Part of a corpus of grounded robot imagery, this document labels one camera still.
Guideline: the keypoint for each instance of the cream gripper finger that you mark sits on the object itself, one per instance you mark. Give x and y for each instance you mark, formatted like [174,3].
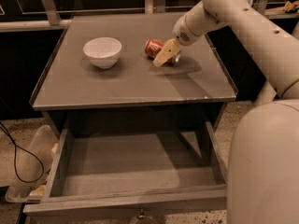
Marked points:
[168,53]

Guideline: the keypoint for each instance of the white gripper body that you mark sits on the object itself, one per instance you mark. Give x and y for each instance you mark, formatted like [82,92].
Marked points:
[181,32]

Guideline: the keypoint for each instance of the red coke can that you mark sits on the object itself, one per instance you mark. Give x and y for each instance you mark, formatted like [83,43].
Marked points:
[153,46]

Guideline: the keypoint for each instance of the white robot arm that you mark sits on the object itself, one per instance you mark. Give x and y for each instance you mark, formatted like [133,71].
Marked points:
[263,167]

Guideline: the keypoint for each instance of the open grey top drawer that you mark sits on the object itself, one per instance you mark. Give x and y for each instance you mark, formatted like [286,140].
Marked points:
[97,174]

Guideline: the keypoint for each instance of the grey cabinet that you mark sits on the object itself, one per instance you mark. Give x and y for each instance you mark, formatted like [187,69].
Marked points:
[71,82]

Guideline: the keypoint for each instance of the white ceramic bowl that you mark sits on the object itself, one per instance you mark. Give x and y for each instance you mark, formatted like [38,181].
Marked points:
[103,52]

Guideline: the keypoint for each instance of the white table leg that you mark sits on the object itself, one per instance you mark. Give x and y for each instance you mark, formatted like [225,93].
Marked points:
[267,93]

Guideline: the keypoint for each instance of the tan object on ledge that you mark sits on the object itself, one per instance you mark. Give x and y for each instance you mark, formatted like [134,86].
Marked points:
[291,7]

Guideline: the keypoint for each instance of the clear plastic bin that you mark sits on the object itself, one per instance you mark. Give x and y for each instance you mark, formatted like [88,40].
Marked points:
[33,168]

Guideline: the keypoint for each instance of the metal railing frame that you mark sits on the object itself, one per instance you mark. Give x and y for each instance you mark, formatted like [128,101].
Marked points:
[34,15]

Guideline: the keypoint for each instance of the metal drawer handle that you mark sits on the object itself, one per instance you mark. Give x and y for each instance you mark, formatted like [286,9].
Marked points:
[142,214]

